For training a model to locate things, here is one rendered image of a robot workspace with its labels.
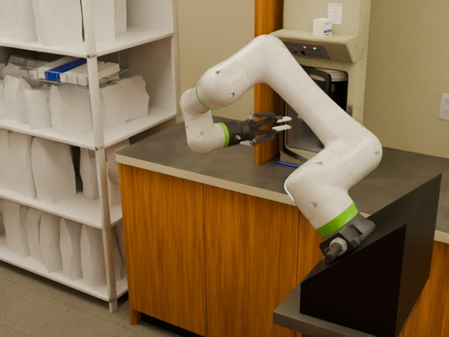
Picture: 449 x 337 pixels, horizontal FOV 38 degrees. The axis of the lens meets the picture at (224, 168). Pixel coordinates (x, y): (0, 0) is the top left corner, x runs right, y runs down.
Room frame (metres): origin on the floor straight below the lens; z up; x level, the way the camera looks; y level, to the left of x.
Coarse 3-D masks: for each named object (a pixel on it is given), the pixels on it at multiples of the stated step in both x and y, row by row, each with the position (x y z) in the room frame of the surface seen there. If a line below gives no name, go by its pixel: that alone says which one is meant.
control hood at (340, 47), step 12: (276, 36) 2.56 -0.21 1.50; (288, 36) 2.53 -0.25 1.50; (300, 36) 2.50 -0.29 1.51; (312, 36) 2.49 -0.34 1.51; (336, 36) 2.49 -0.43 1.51; (348, 36) 2.48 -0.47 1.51; (336, 48) 2.45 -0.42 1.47; (348, 48) 2.42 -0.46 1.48; (336, 60) 2.51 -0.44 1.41; (348, 60) 2.48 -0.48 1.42
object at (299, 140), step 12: (312, 72) 2.48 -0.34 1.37; (324, 72) 2.42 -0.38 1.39; (324, 84) 2.41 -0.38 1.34; (288, 108) 2.61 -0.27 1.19; (300, 120) 2.54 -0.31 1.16; (288, 132) 2.61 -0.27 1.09; (300, 132) 2.53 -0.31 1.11; (312, 132) 2.47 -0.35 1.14; (288, 144) 2.60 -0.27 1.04; (300, 144) 2.53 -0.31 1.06; (312, 144) 2.46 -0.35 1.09; (300, 156) 2.53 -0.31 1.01; (312, 156) 2.46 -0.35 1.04
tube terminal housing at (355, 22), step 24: (288, 0) 2.66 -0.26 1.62; (312, 0) 2.60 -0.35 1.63; (336, 0) 2.55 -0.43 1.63; (360, 0) 2.50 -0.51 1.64; (288, 24) 2.65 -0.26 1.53; (312, 24) 2.60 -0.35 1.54; (360, 24) 2.51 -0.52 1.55; (360, 48) 2.52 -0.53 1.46; (360, 72) 2.54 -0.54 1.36; (360, 96) 2.55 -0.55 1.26; (360, 120) 2.57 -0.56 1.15
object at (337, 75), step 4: (316, 68) 2.63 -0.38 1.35; (320, 68) 2.61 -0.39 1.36; (324, 68) 2.60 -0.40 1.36; (328, 72) 2.58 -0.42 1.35; (332, 72) 2.58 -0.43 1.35; (336, 72) 2.58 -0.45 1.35; (340, 72) 2.58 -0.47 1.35; (344, 72) 2.59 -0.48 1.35; (332, 76) 2.57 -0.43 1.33; (336, 76) 2.57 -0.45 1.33; (340, 76) 2.57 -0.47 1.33; (344, 76) 2.58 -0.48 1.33; (348, 76) 2.59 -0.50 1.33; (332, 80) 2.57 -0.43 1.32; (336, 80) 2.57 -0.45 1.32; (340, 80) 2.57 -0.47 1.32; (344, 80) 2.57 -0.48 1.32
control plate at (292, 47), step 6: (288, 42) 2.55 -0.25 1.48; (288, 48) 2.58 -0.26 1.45; (294, 48) 2.56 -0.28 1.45; (300, 48) 2.55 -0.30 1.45; (306, 48) 2.53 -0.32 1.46; (312, 48) 2.51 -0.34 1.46; (318, 48) 2.50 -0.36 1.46; (324, 48) 2.48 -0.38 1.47; (294, 54) 2.60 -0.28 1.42; (300, 54) 2.58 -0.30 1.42; (306, 54) 2.56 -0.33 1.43; (312, 54) 2.54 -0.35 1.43; (318, 54) 2.53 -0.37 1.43; (324, 54) 2.51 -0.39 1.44
